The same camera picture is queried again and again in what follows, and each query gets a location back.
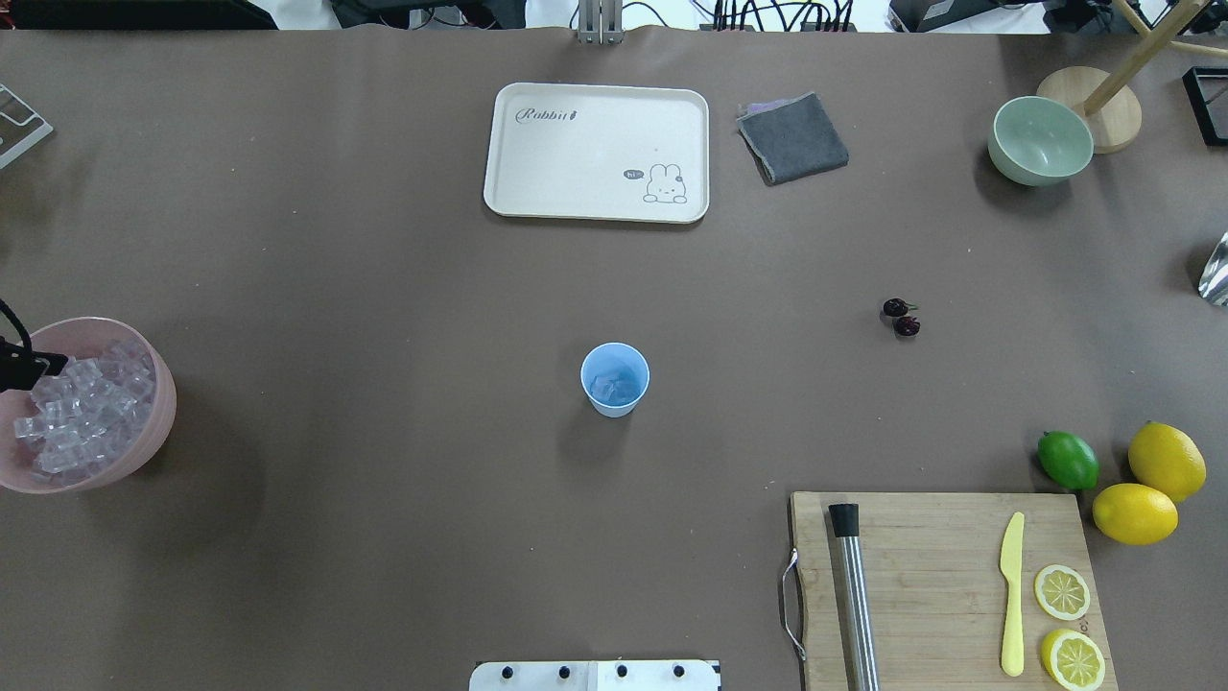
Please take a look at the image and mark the steel ice scoop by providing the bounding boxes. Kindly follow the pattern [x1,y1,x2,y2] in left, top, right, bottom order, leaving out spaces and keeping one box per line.
[1196,232,1228,309]

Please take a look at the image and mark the black framed tray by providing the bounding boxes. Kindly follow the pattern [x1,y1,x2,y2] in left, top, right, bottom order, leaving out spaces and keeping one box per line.
[1181,66,1227,146]

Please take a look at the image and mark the mint green bowl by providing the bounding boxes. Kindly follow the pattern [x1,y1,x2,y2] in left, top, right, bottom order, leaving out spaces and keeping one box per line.
[987,96,1094,187]

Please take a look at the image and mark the grey folded cloth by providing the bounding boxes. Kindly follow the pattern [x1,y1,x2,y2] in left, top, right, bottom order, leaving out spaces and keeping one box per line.
[736,91,850,185]

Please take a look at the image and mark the yellow plastic knife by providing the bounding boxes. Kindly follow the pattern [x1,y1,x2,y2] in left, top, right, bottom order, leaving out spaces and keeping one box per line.
[1000,512,1027,677]

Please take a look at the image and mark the green lime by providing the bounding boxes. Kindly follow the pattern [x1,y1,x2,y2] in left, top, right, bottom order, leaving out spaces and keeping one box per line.
[1038,430,1100,490]

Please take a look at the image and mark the cream rabbit serving tray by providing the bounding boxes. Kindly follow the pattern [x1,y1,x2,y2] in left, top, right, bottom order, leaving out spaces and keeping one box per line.
[483,83,710,225]

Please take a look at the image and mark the white wire cup rack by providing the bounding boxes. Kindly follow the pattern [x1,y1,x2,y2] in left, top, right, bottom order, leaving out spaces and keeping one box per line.
[0,83,56,171]

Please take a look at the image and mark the yellow lemon near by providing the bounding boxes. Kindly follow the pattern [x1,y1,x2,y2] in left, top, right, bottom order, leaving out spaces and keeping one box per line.
[1092,484,1179,546]

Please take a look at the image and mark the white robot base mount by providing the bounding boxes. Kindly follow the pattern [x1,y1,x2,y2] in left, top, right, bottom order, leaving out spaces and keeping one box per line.
[468,659,722,690]

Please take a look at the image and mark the lemon half lower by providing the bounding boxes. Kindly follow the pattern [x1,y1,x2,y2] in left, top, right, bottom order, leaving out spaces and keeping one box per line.
[1040,628,1108,690]

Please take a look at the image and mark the wooden cutting board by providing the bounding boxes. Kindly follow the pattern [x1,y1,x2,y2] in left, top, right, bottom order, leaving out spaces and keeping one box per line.
[790,491,1111,690]

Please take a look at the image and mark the dark red cherry pair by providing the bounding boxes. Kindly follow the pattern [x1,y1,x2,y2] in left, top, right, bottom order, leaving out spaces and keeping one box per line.
[880,298,921,340]

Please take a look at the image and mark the pink bowl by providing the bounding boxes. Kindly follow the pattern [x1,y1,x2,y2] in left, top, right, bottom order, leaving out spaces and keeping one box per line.
[1,318,178,495]

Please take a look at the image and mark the steel muddler black tip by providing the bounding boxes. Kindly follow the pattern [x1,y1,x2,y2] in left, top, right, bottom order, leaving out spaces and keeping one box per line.
[829,503,880,690]

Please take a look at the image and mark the wooden mug tree stand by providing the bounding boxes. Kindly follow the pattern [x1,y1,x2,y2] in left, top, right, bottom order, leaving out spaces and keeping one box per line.
[1036,1,1227,153]

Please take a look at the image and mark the yellow lemon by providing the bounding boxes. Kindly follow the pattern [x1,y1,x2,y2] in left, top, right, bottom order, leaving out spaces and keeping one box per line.
[1092,484,1179,546]
[1127,420,1207,503]

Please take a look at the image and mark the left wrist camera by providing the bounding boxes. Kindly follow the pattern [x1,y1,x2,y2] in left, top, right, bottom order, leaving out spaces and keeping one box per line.
[0,338,69,393]

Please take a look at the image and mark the yellow lemon far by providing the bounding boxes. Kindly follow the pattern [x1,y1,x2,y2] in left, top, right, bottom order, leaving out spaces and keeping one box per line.
[1127,420,1207,503]

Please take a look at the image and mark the light blue plastic cup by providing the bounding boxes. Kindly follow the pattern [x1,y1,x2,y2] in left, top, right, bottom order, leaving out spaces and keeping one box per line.
[578,342,650,419]

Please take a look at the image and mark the lemon half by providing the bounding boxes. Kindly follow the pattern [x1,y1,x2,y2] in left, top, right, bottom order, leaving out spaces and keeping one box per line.
[1032,563,1092,622]
[1040,628,1108,690]

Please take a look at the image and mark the clear ice cubes pile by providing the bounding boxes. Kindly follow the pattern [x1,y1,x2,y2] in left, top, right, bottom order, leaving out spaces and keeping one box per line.
[12,340,157,487]

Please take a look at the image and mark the lemon half upper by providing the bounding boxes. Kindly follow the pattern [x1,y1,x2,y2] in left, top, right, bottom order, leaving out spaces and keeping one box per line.
[1032,563,1092,622]

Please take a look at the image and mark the aluminium frame post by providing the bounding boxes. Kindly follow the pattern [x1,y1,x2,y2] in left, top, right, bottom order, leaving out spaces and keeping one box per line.
[576,0,626,45]

